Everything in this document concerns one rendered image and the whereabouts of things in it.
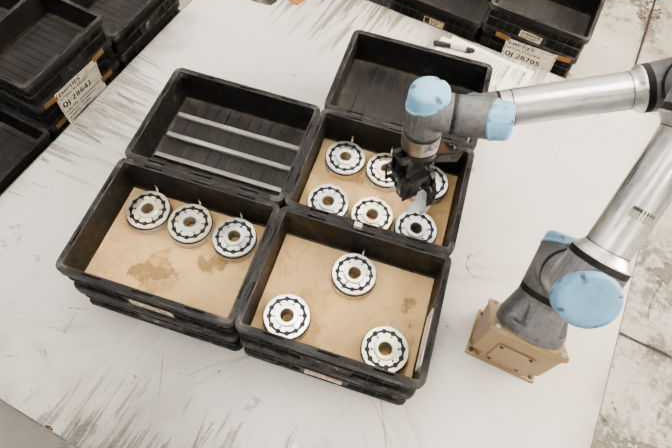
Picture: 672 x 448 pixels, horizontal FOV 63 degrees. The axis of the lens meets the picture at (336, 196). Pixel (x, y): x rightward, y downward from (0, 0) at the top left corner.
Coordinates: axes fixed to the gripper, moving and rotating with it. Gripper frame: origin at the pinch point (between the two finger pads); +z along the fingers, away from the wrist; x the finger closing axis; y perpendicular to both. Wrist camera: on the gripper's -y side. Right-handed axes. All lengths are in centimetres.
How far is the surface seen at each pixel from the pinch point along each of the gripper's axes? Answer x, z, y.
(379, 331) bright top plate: 19.2, 11.4, 20.7
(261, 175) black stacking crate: -30.0, 7.9, 26.3
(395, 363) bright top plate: 26.5, 12.5, 21.1
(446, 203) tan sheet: -2.0, 11.5, -12.1
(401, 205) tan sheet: -6.7, 11.0, -1.5
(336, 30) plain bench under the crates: -81, 14, -23
